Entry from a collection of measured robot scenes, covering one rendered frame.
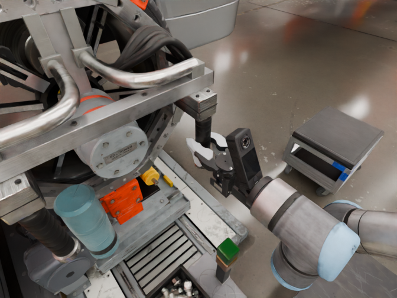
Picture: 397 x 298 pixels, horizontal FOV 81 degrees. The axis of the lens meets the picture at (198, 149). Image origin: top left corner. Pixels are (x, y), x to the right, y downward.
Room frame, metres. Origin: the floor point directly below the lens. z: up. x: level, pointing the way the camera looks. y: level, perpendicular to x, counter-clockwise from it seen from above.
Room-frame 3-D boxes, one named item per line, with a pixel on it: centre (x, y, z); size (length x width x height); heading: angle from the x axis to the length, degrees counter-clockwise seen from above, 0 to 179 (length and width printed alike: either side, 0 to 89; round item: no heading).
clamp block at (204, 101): (0.42, 0.01, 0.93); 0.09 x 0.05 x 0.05; 41
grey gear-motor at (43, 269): (0.42, 0.58, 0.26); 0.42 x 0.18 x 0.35; 41
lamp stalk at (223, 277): (0.22, -0.07, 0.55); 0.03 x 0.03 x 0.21; 41
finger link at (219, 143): (0.41, -0.04, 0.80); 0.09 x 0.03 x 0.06; 32
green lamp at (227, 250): (0.22, -0.07, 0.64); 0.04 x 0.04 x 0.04; 41
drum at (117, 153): (0.41, 0.23, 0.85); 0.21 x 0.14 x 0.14; 41
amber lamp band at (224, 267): (0.22, -0.07, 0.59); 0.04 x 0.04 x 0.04; 41
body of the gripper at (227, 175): (0.31, -0.09, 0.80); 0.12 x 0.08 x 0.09; 41
